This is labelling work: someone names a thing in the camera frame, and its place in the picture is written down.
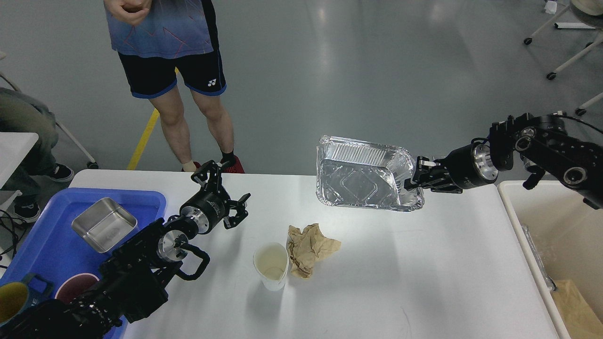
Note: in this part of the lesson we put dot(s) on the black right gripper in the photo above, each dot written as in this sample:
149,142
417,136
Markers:
467,167

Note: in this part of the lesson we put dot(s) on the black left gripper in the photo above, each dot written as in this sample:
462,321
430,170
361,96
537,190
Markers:
212,204

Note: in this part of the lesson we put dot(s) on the white paper cup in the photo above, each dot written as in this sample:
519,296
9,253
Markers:
271,262

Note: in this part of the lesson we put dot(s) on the aluminium foil tray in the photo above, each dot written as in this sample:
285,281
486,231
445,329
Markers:
360,174

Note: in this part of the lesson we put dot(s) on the brown paper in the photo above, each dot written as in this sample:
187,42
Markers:
579,319
308,246

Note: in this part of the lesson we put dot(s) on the square stainless steel tray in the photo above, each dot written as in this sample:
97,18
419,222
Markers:
104,225

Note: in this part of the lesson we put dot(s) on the pink plastic mug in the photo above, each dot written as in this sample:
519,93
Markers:
75,286

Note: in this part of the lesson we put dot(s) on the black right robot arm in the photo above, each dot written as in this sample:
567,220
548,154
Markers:
542,143

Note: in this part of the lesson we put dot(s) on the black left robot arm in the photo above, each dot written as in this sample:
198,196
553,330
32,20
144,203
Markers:
134,277

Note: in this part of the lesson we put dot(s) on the person's right hand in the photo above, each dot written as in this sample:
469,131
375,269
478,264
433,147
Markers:
131,12

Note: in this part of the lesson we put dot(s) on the beige plastic bin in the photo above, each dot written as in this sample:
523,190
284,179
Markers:
568,236

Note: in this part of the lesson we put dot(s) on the clear plastic sheet in bin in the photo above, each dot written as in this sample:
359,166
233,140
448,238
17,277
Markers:
550,284

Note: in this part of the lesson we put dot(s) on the standing person in shorts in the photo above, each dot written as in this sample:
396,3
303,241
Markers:
178,37

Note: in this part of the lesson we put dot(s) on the blue plastic bin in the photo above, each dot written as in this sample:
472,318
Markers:
53,250

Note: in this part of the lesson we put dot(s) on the brown paper in bin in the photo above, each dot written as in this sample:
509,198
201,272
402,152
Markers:
579,319

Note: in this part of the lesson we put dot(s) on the white side table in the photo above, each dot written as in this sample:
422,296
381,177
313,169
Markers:
14,146

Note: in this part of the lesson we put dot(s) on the seated person in green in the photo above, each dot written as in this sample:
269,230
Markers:
20,113

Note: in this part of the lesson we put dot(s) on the dark blue HOME mug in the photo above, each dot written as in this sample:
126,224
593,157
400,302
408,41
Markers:
18,296

